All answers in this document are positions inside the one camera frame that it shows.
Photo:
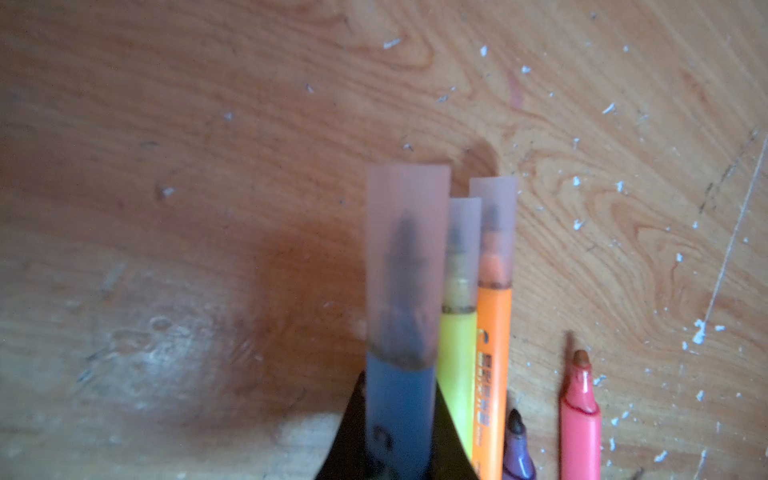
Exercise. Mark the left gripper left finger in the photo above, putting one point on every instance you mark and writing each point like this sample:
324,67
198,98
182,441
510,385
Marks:
346,458

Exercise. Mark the orange marker pen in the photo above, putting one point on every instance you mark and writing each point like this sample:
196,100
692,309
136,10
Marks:
498,197

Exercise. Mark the blue marker pen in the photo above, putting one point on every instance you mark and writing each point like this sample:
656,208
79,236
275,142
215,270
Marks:
399,412

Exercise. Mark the purple marker pen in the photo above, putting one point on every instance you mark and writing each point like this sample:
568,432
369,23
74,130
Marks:
517,462

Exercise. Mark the clear pen cap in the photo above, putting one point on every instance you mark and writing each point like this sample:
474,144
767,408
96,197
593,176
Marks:
407,209

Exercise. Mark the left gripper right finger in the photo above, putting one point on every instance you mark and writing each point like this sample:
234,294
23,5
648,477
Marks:
448,458

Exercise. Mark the pink marker pen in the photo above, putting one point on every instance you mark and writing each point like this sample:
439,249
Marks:
580,423

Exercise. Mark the yellow marker pen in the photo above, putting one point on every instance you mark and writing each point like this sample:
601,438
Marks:
458,327

